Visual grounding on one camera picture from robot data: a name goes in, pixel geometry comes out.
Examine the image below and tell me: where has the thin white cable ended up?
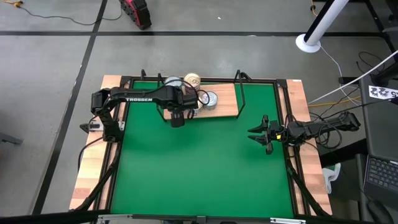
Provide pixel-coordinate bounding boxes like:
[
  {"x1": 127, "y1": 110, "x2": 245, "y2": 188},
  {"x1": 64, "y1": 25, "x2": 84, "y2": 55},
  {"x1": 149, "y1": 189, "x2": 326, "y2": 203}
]
[{"x1": 319, "y1": 45, "x2": 363, "y2": 106}]

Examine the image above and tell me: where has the black looped floor cable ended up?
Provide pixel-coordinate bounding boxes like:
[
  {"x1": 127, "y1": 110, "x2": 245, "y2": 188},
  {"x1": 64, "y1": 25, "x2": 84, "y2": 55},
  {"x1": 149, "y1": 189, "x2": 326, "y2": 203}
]
[{"x1": 356, "y1": 51, "x2": 388, "y2": 75}]

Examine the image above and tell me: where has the red albacore tuna can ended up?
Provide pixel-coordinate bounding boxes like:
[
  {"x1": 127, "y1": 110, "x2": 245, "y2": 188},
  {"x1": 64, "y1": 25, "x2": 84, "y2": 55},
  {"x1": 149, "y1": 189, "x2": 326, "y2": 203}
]
[{"x1": 164, "y1": 75, "x2": 183, "y2": 88}]

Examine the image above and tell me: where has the white tower fan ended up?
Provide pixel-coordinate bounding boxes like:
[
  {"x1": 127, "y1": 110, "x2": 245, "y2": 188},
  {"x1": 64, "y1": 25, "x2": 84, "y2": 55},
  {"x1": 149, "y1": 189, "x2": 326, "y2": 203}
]
[{"x1": 295, "y1": 0, "x2": 351, "y2": 54}]

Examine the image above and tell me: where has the grey desk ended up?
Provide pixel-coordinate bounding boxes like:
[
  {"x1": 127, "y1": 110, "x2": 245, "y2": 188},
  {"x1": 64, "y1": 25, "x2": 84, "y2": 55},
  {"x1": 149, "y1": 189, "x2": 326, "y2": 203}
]
[{"x1": 359, "y1": 26, "x2": 398, "y2": 224}]

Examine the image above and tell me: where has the wooden shelf board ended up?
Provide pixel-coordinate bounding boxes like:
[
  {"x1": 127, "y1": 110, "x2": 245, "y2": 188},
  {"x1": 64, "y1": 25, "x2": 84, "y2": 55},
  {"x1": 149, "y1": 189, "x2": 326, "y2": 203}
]
[{"x1": 163, "y1": 82, "x2": 240, "y2": 121}]

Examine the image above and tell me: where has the black metal table frame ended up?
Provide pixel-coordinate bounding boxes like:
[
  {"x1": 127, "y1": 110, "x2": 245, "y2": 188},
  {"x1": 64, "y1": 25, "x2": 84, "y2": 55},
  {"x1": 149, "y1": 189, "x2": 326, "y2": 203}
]
[{"x1": 70, "y1": 74, "x2": 332, "y2": 218}]

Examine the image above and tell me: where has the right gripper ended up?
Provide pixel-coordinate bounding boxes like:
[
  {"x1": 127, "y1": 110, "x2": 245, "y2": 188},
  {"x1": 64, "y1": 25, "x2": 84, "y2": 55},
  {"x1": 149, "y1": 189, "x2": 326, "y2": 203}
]
[{"x1": 248, "y1": 114, "x2": 290, "y2": 156}]

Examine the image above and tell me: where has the silver metal bracket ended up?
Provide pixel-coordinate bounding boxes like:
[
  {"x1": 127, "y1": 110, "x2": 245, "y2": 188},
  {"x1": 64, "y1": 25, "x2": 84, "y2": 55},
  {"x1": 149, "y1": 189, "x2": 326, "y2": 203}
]
[
  {"x1": 269, "y1": 217, "x2": 307, "y2": 224},
  {"x1": 96, "y1": 213, "x2": 133, "y2": 224}
]

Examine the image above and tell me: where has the grey chair leg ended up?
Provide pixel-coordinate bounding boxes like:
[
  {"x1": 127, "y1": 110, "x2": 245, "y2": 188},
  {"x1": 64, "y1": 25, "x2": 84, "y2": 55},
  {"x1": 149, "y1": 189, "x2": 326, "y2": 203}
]
[{"x1": 0, "y1": 132, "x2": 24, "y2": 146}]

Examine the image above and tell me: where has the green label tuna can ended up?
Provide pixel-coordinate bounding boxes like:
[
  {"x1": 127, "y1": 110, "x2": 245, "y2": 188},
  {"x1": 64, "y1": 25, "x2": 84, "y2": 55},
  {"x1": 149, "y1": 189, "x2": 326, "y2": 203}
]
[{"x1": 201, "y1": 90, "x2": 219, "y2": 111}]

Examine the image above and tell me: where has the black laptop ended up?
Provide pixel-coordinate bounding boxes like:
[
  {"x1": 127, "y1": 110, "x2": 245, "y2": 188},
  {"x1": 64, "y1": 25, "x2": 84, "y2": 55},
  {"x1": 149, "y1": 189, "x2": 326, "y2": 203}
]
[{"x1": 363, "y1": 154, "x2": 398, "y2": 208}]

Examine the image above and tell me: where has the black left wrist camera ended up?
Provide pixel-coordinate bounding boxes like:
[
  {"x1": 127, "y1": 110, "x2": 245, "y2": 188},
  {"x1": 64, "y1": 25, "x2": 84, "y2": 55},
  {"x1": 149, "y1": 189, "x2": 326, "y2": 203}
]
[{"x1": 170, "y1": 108, "x2": 186, "y2": 128}]

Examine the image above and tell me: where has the thick white cable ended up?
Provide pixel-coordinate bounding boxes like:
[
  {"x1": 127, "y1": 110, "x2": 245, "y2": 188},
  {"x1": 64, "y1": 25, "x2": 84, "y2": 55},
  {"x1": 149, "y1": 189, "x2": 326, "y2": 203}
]
[{"x1": 307, "y1": 49, "x2": 398, "y2": 105}]

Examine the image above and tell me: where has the white printed paper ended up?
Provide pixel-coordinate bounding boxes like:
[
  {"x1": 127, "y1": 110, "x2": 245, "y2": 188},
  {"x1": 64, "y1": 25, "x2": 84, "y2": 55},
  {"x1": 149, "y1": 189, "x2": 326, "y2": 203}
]
[{"x1": 368, "y1": 85, "x2": 398, "y2": 101}]

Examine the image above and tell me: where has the red black floor device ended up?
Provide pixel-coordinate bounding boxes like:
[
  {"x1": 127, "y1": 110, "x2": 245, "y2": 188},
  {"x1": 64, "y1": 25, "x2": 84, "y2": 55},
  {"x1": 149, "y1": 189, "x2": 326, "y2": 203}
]
[{"x1": 119, "y1": 0, "x2": 153, "y2": 31}]

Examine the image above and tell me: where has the black metal shelf bracket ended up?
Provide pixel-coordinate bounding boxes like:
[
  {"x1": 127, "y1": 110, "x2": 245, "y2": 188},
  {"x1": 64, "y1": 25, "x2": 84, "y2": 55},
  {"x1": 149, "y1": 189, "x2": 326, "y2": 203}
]
[
  {"x1": 157, "y1": 72, "x2": 167, "y2": 121},
  {"x1": 233, "y1": 69, "x2": 253, "y2": 119}
]

